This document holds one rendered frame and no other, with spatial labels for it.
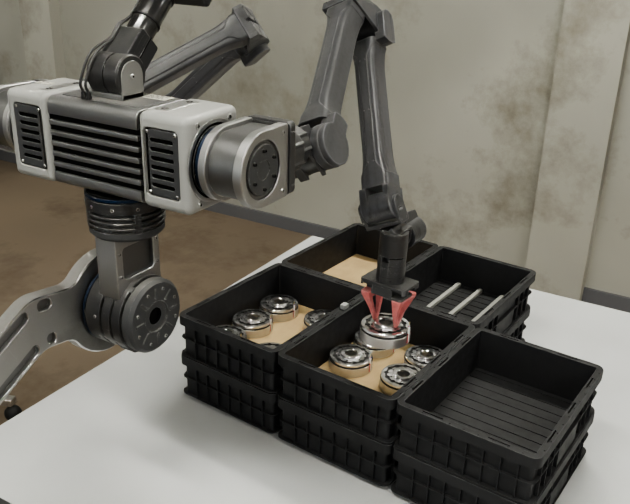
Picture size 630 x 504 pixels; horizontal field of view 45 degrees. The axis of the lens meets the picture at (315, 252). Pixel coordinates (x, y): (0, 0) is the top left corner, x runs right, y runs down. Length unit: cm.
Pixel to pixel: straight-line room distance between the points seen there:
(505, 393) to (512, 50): 254
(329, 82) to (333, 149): 15
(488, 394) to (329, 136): 77
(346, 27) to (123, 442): 103
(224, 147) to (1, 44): 528
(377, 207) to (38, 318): 65
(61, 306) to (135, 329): 13
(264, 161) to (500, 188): 313
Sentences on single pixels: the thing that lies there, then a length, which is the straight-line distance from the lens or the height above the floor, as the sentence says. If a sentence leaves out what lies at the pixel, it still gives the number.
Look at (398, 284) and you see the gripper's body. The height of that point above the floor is 114.
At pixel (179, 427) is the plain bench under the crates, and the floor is 70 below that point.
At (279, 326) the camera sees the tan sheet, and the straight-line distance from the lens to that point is 200.
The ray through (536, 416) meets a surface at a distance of 175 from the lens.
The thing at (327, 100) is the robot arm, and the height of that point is 151.
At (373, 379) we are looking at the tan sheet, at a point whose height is 83.
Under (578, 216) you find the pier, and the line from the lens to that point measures 405.
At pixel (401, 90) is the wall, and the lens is 431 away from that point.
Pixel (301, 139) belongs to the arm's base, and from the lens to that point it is 125.
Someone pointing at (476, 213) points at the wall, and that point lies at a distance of 430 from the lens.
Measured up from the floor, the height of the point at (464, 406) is 83.
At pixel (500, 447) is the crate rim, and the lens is 147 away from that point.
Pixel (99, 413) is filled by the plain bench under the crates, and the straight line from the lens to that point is 194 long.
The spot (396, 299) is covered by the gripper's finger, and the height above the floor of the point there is 112.
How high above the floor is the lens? 179
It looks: 23 degrees down
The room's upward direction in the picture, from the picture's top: 2 degrees clockwise
